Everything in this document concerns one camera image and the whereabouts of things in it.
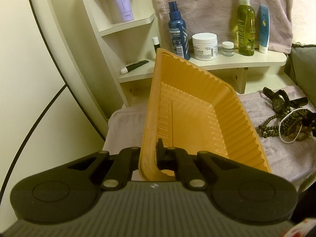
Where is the small white cream jar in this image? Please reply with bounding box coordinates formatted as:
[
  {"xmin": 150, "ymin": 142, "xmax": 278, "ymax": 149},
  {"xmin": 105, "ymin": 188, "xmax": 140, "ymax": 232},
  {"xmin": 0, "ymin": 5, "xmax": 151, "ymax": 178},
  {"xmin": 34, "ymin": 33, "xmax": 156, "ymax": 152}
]
[{"xmin": 222, "ymin": 41, "xmax": 234, "ymax": 57}]

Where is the pink hanging towel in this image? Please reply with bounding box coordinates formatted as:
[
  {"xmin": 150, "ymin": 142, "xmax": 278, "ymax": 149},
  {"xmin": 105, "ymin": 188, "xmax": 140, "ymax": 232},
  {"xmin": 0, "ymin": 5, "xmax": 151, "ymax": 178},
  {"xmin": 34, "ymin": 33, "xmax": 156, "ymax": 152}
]
[{"xmin": 155, "ymin": 0, "xmax": 293, "ymax": 54}]

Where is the black wrist watch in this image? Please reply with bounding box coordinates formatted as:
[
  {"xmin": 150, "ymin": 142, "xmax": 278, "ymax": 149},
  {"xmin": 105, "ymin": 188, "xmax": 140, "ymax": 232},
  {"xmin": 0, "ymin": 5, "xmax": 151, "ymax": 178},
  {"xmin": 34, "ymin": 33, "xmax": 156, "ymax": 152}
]
[{"xmin": 262, "ymin": 87, "xmax": 308, "ymax": 115}]

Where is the large white cream jar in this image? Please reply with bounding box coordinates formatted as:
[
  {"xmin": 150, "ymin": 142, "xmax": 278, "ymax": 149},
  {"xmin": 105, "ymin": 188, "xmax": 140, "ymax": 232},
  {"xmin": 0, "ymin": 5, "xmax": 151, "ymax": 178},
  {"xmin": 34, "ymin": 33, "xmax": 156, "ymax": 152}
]
[{"xmin": 192, "ymin": 33, "xmax": 218, "ymax": 61}]

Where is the dark blue spray bottle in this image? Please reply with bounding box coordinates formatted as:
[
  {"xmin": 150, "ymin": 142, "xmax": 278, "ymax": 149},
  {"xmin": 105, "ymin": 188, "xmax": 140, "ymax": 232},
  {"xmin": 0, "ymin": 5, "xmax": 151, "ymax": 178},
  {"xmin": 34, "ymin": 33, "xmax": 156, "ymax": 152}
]
[{"xmin": 168, "ymin": 1, "xmax": 191, "ymax": 60}]

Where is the green olive oil spray bottle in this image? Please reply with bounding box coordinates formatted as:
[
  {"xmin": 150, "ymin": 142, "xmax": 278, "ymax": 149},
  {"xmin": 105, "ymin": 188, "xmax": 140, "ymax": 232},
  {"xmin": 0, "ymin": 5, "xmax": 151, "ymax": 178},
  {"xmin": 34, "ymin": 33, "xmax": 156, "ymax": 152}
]
[{"xmin": 237, "ymin": 0, "xmax": 256, "ymax": 56}]

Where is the dark wooden bead necklace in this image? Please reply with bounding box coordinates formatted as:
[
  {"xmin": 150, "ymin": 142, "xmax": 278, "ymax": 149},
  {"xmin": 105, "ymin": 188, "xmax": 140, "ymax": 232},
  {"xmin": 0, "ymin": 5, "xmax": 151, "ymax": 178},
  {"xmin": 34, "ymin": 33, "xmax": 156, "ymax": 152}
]
[{"xmin": 258, "ymin": 108, "xmax": 316, "ymax": 142}]

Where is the small black white-capped stick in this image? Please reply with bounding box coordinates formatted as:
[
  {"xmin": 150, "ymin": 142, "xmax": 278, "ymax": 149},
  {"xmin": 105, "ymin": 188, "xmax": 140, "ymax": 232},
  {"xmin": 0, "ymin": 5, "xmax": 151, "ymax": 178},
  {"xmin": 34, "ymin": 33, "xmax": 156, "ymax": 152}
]
[{"xmin": 151, "ymin": 36, "xmax": 161, "ymax": 53}]

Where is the white pearl bracelet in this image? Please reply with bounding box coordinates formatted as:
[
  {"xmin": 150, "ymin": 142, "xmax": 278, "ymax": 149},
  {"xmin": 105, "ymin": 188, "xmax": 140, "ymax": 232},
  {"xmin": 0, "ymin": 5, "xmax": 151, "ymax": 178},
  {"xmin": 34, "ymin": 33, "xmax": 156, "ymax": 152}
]
[{"xmin": 278, "ymin": 107, "xmax": 312, "ymax": 144}]

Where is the cream wooden corner shelf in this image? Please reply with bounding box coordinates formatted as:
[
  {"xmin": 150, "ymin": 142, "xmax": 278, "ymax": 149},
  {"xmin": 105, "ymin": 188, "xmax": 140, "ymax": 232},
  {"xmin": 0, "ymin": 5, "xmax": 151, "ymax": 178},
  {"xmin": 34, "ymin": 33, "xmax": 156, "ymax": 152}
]
[{"xmin": 83, "ymin": 0, "xmax": 287, "ymax": 106}]

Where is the orange plastic tray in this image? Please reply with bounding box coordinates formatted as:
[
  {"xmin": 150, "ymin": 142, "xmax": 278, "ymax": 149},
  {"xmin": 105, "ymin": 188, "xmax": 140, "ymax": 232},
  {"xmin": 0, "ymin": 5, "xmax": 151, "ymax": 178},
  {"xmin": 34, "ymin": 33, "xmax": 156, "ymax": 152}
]
[{"xmin": 139, "ymin": 48, "xmax": 271, "ymax": 181}]

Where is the grey-green pillow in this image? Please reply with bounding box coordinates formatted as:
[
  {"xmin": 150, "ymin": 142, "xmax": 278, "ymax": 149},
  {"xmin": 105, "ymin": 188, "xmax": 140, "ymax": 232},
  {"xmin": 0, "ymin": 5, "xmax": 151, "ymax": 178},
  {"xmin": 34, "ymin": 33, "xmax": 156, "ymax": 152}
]
[{"xmin": 284, "ymin": 44, "xmax": 316, "ymax": 106}]

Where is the black tube with white cap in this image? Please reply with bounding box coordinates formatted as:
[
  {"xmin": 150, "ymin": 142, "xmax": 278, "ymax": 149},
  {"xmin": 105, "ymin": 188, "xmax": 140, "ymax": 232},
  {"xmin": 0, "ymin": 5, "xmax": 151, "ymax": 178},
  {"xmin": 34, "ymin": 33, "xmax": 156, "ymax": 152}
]
[{"xmin": 120, "ymin": 60, "xmax": 149, "ymax": 74}]

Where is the blue and white tube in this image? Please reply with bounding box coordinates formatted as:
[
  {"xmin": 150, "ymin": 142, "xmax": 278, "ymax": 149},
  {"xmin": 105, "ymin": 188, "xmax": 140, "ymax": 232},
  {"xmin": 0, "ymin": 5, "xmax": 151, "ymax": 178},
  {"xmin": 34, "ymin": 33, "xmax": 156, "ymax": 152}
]
[{"xmin": 259, "ymin": 4, "xmax": 270, "ymax": 54}]

